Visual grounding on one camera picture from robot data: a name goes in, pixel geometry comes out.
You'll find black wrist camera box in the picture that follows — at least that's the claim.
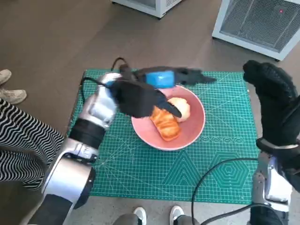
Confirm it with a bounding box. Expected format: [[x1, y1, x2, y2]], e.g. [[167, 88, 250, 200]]
[[112, 81, 165, 119], [280, 150, 300, 188]]

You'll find pink bowl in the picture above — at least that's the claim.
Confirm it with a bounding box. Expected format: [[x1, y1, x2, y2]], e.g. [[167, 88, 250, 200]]
[[131, 84, 206, 151]]

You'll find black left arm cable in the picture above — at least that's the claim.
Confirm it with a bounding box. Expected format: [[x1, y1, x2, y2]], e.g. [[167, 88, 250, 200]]
[[79, 57, 132, 104]]

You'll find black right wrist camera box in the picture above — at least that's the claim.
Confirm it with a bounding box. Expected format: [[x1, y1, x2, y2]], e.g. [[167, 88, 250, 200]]
[[280, 150, 300, 188]]

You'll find white cabinet with vents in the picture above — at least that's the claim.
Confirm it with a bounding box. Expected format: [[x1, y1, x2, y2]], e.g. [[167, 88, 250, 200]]
[[112, 0, 183, 19]]

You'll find round pale bread bun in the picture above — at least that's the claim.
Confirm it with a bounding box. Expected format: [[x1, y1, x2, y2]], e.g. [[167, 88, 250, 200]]
[[167, 97, 191, 123]]

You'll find person with white shoes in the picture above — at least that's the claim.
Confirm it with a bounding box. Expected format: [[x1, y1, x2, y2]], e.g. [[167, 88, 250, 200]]
[[114, 205, 197, 225]]

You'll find green cutting mat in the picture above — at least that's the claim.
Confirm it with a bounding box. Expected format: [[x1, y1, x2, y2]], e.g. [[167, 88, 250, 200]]
[[67, 68, 262, 205]]

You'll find person in striped garment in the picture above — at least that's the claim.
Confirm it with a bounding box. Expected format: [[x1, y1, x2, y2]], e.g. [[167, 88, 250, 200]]
[[0, 69, 65, 190]]

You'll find twisted toasted bread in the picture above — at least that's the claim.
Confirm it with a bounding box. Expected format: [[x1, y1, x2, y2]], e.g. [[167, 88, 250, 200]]
[[150, 108, 182, 142]]

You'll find black gloved right hand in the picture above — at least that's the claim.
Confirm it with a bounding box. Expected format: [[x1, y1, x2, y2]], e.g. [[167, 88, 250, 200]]
[[242, 60, 300, 147]]

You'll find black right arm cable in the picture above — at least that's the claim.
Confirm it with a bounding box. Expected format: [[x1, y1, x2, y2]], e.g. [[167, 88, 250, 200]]
[[191, 158, 258, 225]]

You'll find black left hand, blue tape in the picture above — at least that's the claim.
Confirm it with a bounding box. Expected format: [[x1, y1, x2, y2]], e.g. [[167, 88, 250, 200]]
[[119, 66, 218, 118]]

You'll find white cabinet with mesh front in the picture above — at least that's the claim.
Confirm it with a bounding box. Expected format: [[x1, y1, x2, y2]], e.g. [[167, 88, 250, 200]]
[[212, 0, 300, 61]]

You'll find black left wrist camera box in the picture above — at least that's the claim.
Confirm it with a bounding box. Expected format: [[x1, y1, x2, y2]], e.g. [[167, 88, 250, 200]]
[[112, 81, 165, 119]]

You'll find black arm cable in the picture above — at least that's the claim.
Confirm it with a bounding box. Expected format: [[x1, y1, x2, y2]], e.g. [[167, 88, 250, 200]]
[[191, 158, 258, 225], [79, 57, 132, 104]]

